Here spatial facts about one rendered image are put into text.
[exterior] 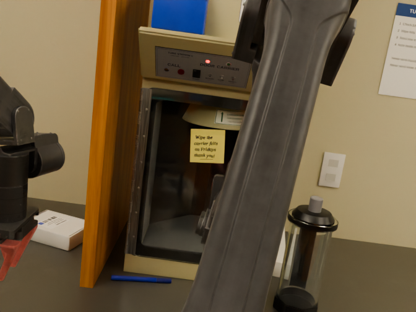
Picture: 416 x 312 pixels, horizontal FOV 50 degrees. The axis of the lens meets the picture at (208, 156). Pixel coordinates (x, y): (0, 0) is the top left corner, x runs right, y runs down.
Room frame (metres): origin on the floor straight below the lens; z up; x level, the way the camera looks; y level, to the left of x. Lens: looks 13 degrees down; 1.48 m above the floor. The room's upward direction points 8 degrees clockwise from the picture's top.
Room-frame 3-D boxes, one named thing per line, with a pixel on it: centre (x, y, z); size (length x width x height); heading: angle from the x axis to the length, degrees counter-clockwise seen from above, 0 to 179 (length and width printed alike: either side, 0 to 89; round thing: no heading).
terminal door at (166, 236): (0.97, 0.00, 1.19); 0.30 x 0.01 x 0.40; 91
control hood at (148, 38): (0.92, 0.00, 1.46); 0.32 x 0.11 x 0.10; 91
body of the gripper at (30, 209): (0.64, 0.30, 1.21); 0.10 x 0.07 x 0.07; 1
